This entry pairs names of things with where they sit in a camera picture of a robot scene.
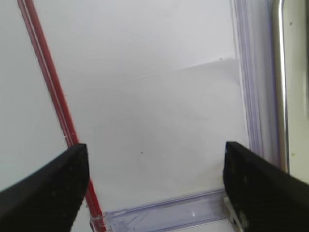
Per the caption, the left upper clear crossbar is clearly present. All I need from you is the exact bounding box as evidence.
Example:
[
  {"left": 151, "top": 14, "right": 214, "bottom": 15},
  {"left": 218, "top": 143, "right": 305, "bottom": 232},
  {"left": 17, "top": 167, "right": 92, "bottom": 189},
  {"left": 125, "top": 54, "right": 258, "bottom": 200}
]
[{"left": 90, "top": 189, "right": 245, "bottom": 232}]

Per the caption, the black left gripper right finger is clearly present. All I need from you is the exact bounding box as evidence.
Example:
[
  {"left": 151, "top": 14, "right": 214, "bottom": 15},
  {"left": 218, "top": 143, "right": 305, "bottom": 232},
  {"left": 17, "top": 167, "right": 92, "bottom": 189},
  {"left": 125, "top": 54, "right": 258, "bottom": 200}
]
[{"left": 223, "top": 142, "right": 309, "bottom": 232}]

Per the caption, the left long clear divider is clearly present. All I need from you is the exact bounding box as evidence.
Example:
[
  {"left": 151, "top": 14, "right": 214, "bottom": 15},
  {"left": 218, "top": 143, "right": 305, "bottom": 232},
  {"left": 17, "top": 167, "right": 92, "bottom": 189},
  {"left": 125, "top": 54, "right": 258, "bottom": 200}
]
[{"left": 230, "top": 0, "right": 280, "bottom": 167}]

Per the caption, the silver metal tray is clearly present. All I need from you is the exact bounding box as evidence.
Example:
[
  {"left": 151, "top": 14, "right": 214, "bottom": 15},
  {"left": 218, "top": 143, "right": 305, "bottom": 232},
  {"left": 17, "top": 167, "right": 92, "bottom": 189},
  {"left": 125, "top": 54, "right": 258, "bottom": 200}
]
[{"left": 272, "top": 0, "right": 309, "bottom": 183}]

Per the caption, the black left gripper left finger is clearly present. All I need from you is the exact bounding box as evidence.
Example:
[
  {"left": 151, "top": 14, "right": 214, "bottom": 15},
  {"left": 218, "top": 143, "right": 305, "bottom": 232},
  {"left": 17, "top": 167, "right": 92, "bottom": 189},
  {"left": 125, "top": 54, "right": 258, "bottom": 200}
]
[{"left": 0, "top": 144, "right": 87, "bottom": 232}]

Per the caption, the left red strip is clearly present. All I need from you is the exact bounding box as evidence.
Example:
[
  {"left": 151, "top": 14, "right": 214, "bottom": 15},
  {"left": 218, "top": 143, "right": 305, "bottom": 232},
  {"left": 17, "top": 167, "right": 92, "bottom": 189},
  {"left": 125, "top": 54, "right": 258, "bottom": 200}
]
[{"left": 17, "top": 0, "right": 107, "bottom": 232}]

